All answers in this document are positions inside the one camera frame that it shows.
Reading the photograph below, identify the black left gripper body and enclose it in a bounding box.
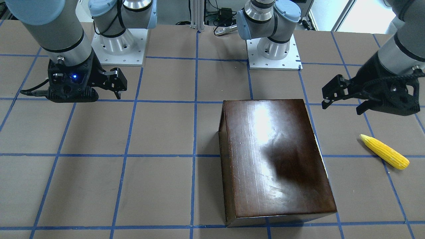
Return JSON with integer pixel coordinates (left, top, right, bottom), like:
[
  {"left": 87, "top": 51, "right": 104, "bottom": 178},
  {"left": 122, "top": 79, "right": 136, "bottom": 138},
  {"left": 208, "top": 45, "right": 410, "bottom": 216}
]
[{"left": 349, "top": 53, "right": 424, "bottom": 116}]

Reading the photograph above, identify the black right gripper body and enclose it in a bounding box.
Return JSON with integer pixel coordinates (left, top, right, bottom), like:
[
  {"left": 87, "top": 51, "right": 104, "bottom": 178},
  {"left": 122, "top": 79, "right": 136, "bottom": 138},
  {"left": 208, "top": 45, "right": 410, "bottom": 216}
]
[{"left": 46, "top": 53, "right": 107, "bottom": 103}]

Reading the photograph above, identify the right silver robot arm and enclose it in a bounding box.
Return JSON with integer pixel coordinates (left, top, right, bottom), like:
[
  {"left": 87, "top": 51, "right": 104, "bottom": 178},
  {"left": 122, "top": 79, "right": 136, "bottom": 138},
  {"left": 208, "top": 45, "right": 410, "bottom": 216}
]
[{"left": 5, "top": 0, "right": 157, "bottom": 103}]

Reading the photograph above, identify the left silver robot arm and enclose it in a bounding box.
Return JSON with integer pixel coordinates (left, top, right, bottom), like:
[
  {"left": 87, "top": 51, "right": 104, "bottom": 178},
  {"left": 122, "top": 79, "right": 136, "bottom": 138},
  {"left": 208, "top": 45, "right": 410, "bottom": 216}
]
[{"left": 236, "top": 0, "right": 425, "bottom": 116}]

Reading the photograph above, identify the yellow corn cob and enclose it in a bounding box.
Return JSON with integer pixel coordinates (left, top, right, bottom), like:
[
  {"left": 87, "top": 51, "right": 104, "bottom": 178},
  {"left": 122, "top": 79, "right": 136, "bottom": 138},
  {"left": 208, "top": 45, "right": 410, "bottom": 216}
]
[{"left": 359, "top": 134, "right": 410, "bottom": 170}]

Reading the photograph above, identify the dark brown wooden box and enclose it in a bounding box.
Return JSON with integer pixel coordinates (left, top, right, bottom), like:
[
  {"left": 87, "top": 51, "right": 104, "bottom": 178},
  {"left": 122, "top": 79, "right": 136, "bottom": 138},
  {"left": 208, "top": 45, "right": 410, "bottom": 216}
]
[{"left": 217, "top": 99, "right": 337, "bottom": 227}]

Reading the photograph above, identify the silver flashlight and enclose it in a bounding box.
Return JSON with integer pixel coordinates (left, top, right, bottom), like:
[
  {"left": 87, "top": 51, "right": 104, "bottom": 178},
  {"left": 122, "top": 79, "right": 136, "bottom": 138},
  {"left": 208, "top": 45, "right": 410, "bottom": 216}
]
[{"left": 213, "top": 24, "right": 238, "bottom": 37}]

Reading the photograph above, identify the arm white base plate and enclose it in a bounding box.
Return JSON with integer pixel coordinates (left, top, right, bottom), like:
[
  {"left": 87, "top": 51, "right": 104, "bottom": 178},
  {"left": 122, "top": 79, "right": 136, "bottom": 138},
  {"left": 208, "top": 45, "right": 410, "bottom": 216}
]
[
  {"left": 246, "top": 35, "right": 303, "bottom": 71},
  {"left": 91, "top": 29, "right": 149, "bottom": 67}
]

